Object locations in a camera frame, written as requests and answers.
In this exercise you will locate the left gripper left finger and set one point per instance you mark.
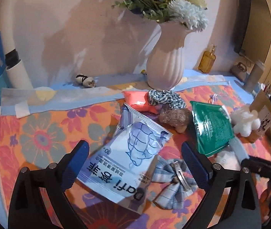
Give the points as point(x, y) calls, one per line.
point(27, 209)

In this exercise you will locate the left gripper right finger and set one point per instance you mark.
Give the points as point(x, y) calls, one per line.
point(242, 208)

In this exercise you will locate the clear bag of cotton pads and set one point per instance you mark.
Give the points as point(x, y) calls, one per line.
point(231, 157)

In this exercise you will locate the blue plaid bow hairclip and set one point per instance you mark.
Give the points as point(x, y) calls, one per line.
point(172, 172)

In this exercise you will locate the blue white mask packet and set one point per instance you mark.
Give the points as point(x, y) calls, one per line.
point(122, 169)

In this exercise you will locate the person's right hand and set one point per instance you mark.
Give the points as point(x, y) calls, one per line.
point(264, 204)

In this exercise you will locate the white fluffy plush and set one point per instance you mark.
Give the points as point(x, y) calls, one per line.
point(245, 121)

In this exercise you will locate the brown paper pen holder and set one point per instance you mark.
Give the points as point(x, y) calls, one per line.
point(262, 105)

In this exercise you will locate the green foil packet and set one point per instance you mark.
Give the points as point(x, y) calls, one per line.
point(213, 127)

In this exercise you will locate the grey cylinder tumbler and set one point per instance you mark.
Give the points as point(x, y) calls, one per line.
point(256, 73)

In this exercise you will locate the brown fuzzy scrunchie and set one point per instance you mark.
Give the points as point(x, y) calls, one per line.
point(176, 118)

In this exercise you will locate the striped blue white scrunchie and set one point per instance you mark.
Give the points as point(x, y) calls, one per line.
point(167, 98)

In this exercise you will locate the amber glass bottle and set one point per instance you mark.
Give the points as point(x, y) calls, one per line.
point(207, 60)

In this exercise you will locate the small panda figurine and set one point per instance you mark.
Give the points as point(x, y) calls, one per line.
point(87, 82)

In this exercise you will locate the pink red pouch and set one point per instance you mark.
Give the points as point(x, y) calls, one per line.
point(138, 100)

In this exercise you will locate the white ribbed vase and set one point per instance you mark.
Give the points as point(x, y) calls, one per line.
point(165, 64)

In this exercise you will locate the black television screen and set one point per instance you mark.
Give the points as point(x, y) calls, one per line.
point(241, 24)

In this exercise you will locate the blue white artificial flowers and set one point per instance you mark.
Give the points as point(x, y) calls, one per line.
point(189, 13)

